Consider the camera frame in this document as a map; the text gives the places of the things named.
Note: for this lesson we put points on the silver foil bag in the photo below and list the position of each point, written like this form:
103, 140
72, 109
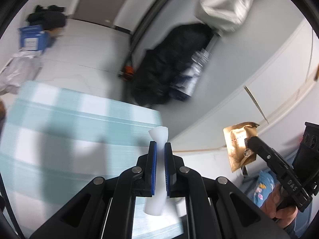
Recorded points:
183, 86

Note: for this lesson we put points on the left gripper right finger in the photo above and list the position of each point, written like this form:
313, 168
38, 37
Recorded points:
182, 181

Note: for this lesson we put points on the white hanging bag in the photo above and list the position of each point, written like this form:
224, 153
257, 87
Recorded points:
223, 15

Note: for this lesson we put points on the orange black tool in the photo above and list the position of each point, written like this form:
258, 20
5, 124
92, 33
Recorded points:
128, 72

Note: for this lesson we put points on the right hand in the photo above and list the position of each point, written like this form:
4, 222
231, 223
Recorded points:
284, 216

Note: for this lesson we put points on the blue cardboard box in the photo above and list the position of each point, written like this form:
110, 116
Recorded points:
33, 38

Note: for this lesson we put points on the blue checked tablecloth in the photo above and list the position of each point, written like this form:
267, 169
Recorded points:
55, 141

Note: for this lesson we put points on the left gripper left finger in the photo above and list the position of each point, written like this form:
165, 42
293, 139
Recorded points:
136, 181

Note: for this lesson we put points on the black clothes pile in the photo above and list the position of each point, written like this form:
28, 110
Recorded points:
51, 17

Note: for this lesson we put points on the grey plastic mail bag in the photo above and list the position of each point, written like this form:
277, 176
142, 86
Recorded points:
22, 67

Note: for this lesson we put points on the white foam piece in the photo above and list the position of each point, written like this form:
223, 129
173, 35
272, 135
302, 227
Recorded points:
155, 204

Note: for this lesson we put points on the brown snack packet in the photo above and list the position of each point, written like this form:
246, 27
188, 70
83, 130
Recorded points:
235, 136

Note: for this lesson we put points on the grey door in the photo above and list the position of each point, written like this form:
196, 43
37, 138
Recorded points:
101, 12

